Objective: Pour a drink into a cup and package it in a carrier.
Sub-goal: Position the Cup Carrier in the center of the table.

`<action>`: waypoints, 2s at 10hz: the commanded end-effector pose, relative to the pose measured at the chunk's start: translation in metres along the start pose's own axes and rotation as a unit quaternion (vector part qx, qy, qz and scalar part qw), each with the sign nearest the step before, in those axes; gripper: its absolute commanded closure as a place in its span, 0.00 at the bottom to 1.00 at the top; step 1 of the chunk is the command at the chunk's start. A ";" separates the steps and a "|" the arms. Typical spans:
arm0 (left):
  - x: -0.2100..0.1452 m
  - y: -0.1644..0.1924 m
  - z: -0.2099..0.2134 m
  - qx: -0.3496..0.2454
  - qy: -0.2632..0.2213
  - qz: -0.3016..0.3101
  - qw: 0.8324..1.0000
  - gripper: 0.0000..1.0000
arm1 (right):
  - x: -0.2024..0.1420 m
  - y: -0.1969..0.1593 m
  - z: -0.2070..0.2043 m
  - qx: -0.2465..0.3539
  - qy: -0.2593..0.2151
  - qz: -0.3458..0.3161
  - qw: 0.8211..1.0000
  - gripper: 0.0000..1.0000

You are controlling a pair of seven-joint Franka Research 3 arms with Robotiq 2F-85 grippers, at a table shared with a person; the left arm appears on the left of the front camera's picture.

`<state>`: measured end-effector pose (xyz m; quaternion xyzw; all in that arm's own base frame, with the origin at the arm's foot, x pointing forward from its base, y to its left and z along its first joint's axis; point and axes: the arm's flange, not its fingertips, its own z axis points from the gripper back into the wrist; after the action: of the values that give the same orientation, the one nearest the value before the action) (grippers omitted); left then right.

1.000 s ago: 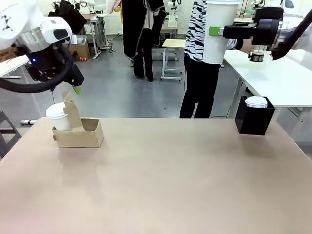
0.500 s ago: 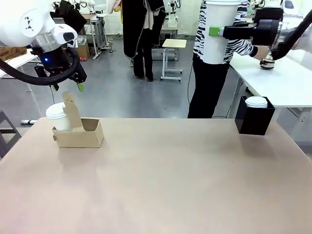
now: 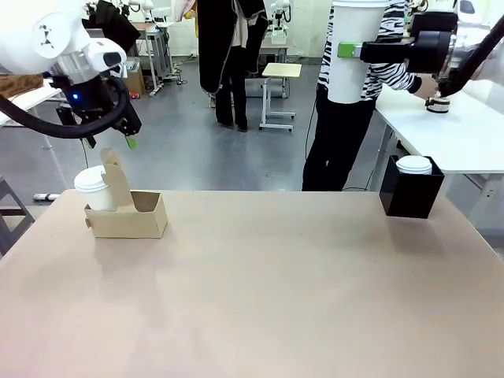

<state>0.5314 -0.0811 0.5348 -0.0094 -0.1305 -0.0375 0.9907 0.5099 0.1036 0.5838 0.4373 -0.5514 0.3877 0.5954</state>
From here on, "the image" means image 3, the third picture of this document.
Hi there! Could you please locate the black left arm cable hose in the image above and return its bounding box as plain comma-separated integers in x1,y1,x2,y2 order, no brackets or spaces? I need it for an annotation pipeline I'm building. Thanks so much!
0,76,129,139

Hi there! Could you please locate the person in black coat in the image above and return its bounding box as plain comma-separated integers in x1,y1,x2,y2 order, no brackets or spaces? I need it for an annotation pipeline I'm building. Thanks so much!
195,0,270,133

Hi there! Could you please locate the black metal frame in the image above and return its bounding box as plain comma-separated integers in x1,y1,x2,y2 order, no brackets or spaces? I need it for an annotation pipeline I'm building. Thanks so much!
0,176,35,259

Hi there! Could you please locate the person in zebra shirt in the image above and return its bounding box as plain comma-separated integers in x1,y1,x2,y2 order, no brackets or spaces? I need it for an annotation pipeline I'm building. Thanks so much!
301,0,425,193

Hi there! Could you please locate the person's right hand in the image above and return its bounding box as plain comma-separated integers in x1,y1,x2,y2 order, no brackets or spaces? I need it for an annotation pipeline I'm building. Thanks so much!
408,73,438,100

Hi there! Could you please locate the beige-top rolling stand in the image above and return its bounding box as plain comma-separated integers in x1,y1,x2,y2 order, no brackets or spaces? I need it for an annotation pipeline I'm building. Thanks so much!
258,61,303,133

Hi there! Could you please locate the person's right forearm zebra sleeve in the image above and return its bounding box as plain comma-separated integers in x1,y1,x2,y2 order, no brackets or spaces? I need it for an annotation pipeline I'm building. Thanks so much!
369,58,423,95

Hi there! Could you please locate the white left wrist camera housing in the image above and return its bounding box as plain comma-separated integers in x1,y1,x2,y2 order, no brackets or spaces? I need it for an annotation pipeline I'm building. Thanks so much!
89,39,128,76

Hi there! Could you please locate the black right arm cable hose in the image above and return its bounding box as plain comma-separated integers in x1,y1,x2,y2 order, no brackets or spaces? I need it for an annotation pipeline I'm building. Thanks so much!
437,22,504,96

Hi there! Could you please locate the tall white paper cup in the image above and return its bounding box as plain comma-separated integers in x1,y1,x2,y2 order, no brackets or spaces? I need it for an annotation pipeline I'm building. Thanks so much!
327,0,389,105

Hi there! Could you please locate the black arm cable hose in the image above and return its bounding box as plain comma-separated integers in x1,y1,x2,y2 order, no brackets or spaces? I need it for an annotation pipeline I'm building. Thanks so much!
437,22,504,96
0,76,129,139

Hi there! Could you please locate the brown cardboard cup carrier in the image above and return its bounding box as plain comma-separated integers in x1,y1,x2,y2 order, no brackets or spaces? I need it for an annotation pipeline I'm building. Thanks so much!
83,147,169,240

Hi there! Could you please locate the black open box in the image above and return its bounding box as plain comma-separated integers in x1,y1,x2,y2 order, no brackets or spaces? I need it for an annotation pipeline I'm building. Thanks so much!
378,154,447,220

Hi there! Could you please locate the stack of white cup lids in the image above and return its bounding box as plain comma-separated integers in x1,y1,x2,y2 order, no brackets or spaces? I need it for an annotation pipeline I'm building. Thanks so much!
395,155,434,176

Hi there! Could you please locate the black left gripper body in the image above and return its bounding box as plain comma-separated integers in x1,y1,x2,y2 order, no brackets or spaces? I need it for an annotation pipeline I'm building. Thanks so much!
50,73,143,139

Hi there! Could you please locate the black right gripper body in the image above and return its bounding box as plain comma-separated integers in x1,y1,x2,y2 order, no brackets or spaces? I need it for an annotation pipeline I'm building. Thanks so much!
408,10,458,75

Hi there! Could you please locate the white metal-leg workbench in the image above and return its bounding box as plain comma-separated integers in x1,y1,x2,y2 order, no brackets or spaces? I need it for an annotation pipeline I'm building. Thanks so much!
129,19,176,96

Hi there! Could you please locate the white lidded paper cup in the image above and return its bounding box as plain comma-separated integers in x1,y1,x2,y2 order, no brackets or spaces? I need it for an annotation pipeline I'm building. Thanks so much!
73,165,119,213

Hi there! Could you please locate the white side table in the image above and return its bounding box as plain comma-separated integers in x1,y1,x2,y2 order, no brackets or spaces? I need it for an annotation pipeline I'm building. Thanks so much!
369,58,504,232

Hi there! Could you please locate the brown cardboard box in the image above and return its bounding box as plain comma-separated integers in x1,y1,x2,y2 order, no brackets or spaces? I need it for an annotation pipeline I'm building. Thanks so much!
124,57,147,98

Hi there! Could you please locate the black hanging fabric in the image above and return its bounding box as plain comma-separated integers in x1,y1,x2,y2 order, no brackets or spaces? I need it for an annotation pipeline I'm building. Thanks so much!
83,0,142,51

